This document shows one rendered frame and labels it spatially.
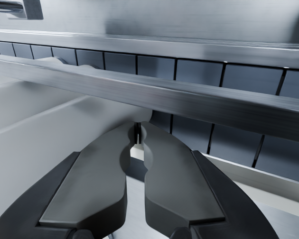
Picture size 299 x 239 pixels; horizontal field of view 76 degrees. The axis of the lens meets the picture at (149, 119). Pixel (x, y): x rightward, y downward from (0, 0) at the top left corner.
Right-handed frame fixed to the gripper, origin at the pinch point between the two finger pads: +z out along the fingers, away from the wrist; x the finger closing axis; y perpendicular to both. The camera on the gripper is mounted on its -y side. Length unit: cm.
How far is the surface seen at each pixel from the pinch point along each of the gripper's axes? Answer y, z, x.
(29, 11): -7.1, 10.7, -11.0
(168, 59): -3.5, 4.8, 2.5
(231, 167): 3.7, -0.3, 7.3
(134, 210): 17.6, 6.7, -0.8
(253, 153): 3.2, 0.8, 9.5
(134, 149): 3.9, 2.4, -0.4
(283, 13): -7.1, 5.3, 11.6
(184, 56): -3.9, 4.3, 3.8
